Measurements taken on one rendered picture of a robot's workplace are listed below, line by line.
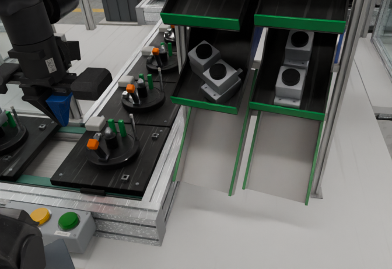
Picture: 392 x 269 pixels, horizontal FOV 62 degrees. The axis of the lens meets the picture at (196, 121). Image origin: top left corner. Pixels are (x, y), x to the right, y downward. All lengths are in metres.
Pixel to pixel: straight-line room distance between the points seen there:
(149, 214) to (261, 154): 0.28
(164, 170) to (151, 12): 1.27
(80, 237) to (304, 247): 0.49
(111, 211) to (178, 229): 0.17
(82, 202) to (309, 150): 0.52
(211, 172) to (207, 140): 0.07
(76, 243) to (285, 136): 0.50
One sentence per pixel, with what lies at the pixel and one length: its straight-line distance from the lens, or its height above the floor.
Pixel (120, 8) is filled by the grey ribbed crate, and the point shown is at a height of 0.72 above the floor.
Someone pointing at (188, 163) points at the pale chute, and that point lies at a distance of 0.75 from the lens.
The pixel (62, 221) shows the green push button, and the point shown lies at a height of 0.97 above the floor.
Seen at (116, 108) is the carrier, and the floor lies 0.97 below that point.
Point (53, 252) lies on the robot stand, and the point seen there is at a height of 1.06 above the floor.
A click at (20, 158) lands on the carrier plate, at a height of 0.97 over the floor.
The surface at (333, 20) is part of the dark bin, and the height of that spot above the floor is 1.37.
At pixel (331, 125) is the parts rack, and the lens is 0.79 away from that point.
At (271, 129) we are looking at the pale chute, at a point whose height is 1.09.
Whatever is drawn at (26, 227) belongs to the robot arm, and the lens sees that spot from 0.50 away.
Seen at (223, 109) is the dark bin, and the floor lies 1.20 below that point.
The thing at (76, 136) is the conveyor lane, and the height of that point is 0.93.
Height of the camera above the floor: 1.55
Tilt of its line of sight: 37 degrees down
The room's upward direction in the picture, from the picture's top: 4 degrees counter-clockwise
